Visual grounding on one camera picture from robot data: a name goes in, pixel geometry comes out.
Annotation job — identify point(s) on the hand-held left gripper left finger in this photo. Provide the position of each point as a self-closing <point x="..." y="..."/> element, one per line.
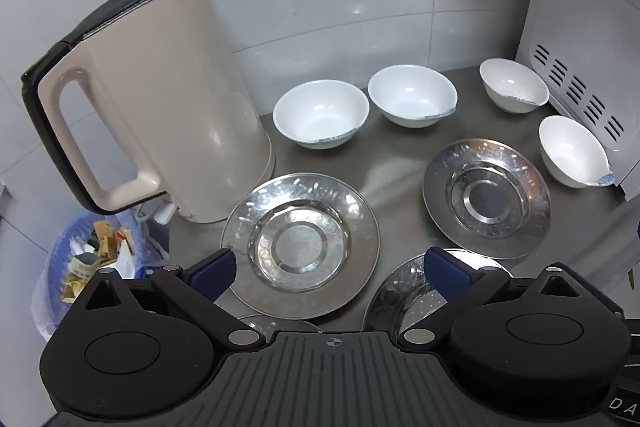
<point x="216" y="272"/>

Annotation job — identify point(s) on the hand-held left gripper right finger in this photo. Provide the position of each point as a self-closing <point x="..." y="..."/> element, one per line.
<point x="446" y="273"/>

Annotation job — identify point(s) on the stainless steel plate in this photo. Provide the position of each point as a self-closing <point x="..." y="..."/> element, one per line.
<point x="300" y="247"/>
<point x="487" y="199"/>
<point x="272" y="323"/>
<point x="400" y="294"/>

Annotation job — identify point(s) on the white bowl with blue mark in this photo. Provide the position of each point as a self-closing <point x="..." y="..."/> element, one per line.
<point x="320" y="112"/>
<point x="411" y="94"/>
<point x="570" y="149"/>
<point x="510" y="82"/>

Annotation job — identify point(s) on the white kettle plug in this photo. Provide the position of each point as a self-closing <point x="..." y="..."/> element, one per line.
<point x="157" y="212"/>

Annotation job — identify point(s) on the pile of paper wrappers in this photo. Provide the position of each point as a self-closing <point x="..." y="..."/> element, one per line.
<point x="100" y="252"/>

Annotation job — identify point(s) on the beige electric kettle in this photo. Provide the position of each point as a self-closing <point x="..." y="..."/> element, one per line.
<point x="190" y="97"/>

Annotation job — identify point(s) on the grey vented appliance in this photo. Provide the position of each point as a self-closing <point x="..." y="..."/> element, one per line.
<point x="575" y="17"/>

